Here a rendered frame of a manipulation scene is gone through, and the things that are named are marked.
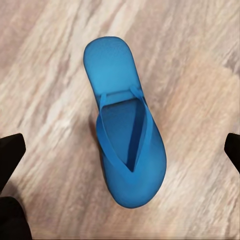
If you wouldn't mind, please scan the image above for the sandal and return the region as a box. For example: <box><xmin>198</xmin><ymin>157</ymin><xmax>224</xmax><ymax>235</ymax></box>
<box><xmin>83</xmin><ymin>36</ymin><xmax>167</xmax><ymax>209</ymax></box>

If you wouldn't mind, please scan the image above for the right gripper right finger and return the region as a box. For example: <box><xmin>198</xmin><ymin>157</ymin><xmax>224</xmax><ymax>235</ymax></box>
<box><xmin>224</xmin><ymin>132</ymin><xmax>240</xmax><ymax>173</ymax></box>

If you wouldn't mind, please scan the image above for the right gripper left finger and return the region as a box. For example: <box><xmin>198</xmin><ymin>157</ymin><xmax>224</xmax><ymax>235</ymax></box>
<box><xmin>0</xmin><ymin>133</ymin><xmax>26</xmax><ymax>193</ymax></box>

